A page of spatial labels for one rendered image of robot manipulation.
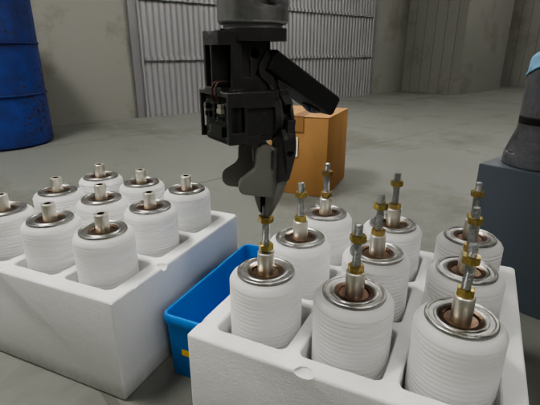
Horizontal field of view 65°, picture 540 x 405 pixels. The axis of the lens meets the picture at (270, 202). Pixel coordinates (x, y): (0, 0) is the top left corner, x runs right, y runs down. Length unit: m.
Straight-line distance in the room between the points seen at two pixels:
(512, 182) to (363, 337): 0.58
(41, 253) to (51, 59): 2.82
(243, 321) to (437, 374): 0.23
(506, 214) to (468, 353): 0.56
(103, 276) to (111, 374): 0.16
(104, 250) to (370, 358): 0.42
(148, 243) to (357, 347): 0.43
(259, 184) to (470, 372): 0.29
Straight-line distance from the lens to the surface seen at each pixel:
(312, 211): 0.76
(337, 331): 0.51
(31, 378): 0.88
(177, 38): 3.87
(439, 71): 6.09
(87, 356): 0.78
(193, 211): 0.87
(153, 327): 0.77
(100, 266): 0.71
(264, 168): 0.48
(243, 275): 0.55
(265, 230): 0.53
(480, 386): 0.52
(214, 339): 0.57
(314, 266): 0.63
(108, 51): 3.66
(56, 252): 0.79
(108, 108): 3.67
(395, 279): 0.61
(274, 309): 0.54
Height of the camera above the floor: 0.52
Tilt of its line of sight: 20 degrees down
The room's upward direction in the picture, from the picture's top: straight up
